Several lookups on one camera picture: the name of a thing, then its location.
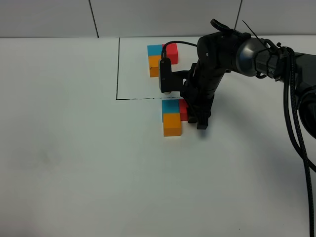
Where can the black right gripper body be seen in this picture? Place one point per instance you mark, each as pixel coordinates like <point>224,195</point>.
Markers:
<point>200,88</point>

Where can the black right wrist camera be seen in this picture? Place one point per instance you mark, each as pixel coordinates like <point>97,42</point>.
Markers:
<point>170,81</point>

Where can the red template block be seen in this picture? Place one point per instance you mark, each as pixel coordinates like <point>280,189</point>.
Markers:
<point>172,53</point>

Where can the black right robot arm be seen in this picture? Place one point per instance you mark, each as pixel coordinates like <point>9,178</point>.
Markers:
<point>229,50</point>

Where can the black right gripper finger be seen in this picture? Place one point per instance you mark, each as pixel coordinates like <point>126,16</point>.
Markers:
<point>202,119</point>
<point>191,115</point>

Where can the orange template block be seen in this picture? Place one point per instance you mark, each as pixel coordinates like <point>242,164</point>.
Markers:
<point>154,65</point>

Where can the blue template block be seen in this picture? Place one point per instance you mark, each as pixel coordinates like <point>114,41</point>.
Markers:
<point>154,50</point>

